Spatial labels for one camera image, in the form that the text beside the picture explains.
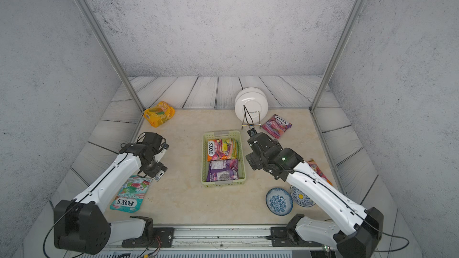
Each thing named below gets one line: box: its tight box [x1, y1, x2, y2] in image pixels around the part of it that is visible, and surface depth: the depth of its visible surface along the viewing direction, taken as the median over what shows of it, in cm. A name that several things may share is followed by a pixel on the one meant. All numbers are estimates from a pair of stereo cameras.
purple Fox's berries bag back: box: [206, 158, 239, 183], surface depth 89 cm
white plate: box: [234, 86, 269, 124], surface depth 107 cm
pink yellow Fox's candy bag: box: [206, 137, 239, 162], surface depth 98 cm
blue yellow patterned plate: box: [289, 185, 316, 208], surface depth 84 cm
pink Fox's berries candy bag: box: [261, 113, 293, 140], surface depth 113 cm
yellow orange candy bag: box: [143, 100, 176, 128], surface depth 117 cm
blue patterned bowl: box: [265, 187, 294, 217], surface depth 82 cm
